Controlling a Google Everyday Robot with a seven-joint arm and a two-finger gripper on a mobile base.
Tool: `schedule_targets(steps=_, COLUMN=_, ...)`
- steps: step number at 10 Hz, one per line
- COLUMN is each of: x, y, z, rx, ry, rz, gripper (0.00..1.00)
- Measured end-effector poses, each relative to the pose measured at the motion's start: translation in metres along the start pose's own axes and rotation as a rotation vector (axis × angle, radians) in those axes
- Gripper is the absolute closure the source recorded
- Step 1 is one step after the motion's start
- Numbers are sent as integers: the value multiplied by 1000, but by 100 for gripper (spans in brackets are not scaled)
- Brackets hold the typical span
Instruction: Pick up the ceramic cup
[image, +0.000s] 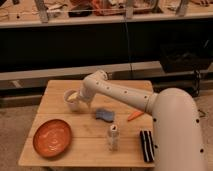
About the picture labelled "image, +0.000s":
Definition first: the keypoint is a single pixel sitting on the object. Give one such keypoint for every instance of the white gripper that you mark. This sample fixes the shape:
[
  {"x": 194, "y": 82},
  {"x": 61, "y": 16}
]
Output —
[{"x": 83, "y": 95}]

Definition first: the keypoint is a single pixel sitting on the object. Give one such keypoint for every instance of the white ceramic cup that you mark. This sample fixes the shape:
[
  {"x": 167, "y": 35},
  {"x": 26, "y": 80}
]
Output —
[{"x": 73, "y": 105}]

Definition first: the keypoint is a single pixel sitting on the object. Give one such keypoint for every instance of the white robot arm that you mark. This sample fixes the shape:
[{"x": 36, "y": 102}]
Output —
[{"x": 177, "y": 133}]

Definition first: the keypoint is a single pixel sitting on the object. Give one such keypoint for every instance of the blue sponge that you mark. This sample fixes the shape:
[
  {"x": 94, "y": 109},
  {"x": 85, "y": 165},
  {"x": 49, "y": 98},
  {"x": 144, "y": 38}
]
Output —
[{"x": 105, "y": 115}]

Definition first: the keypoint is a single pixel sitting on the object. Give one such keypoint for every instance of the orange plate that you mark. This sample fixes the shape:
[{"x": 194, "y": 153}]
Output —
[{"x": 52, "y": 138}]

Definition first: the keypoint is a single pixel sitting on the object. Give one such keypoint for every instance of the wooden table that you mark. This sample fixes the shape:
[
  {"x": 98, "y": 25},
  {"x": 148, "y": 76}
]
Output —
[{"x": 89, "y": 145}]

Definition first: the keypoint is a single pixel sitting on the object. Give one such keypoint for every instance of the clear glass bottle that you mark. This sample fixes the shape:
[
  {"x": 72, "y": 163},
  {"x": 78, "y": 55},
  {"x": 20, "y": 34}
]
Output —
[{"x": 112, "y": 135}]

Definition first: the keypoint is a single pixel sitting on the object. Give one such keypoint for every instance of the orange carrot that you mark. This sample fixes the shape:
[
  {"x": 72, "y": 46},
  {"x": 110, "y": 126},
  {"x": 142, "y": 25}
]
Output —
[{"x": 135, "y": 115}]

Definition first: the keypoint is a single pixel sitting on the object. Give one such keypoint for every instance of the black white striped object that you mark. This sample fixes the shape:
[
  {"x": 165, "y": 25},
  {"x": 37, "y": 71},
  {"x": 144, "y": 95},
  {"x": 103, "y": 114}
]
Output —
[{"x": 147, "y": 146}]

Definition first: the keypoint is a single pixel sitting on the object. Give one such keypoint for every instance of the black box on shelf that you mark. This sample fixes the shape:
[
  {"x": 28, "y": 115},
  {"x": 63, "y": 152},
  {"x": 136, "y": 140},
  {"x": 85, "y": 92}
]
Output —
[{"x": 184, "y": 57}]

